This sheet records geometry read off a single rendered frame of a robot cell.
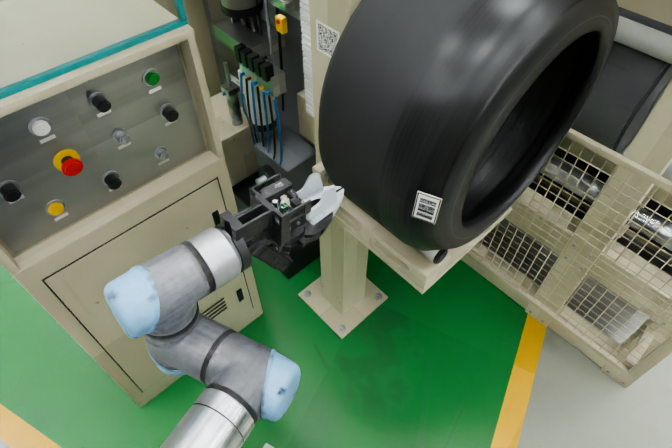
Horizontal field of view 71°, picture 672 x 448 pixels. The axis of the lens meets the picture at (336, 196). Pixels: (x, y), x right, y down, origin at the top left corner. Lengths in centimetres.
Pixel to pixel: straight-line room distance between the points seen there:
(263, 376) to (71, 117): 71
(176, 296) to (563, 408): 166
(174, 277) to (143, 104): 64
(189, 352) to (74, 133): 63
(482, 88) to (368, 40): 20
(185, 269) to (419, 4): 50
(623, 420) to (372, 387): 89
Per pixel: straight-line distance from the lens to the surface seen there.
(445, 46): 72
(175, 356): 67
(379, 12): 79
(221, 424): 60
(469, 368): 198
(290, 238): 67
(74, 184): 121
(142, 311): 59
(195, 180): 130
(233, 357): 63
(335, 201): 72
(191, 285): 60
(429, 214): 78
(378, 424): 186
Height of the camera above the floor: 179
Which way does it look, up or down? 49 degrees down
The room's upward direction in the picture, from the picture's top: straight up
